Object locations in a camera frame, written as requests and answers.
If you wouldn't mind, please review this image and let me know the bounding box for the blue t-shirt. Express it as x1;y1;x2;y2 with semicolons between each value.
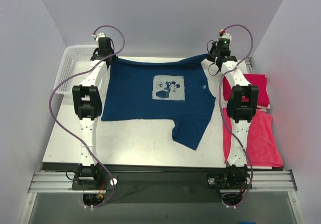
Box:
101;54;216;150

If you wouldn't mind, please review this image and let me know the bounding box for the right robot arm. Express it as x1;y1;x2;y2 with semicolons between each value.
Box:
207;52;259;171

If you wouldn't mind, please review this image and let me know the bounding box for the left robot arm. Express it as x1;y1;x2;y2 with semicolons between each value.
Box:
72;56;113;190

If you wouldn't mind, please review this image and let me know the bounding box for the white plastic basket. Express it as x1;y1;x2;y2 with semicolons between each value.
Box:
54;45;97;98

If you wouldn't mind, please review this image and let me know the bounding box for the folded red t-shirt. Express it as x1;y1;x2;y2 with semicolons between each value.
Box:
222;73;271;108

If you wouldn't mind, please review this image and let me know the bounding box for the pink towel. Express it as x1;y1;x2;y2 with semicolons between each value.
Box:
222;107;284;168

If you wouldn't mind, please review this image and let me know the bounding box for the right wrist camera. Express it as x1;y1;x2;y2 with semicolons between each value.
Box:
211;30;237;62

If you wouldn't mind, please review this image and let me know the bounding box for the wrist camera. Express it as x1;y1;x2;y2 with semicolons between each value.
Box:
211;30;237;62
90;33;114;61

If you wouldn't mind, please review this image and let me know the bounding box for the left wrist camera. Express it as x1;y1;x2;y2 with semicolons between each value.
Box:
90;33;114;61

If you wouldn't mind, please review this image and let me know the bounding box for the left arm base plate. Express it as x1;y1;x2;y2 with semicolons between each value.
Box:
71;174;117;191

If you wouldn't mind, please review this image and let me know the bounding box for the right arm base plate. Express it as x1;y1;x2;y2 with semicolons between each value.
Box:
206;173;250;190

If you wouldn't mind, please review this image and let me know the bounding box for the aluminium rail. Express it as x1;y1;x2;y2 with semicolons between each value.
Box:
28;171;297;193

